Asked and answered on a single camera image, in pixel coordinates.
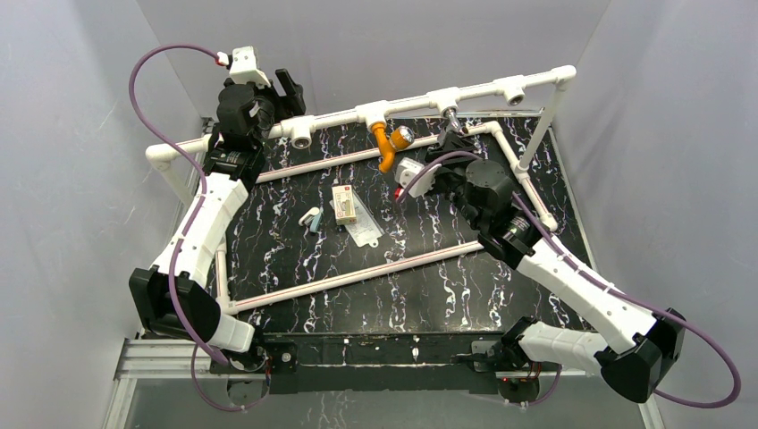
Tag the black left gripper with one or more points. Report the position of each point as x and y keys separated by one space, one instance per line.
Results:
x=283 y=87

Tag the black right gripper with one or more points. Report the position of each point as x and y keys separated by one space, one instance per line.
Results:
x=452 y=143

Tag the chrome metal faucet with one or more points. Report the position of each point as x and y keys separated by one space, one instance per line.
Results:
x=454 y=123

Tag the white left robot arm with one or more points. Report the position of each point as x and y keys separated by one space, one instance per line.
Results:
x=170 y=295

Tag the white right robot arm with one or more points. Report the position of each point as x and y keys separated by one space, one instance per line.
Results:
x=629 y=347

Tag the orange plastic faucet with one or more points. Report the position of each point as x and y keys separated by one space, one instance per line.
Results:
x=390 y=144

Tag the small white red box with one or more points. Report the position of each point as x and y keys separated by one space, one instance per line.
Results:
x=344 y=206

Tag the clear plastic instruction bag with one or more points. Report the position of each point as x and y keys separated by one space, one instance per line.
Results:
x=365 y=231

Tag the white blue tape roll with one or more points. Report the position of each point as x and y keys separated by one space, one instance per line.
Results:
x=312 y=219

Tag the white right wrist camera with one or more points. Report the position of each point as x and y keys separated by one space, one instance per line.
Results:
x=407 y=169

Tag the white pvc pipe frame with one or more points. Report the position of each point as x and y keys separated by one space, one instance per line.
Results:
x=302 y=127

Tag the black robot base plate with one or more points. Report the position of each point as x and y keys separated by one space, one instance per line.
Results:
x=428 y=361

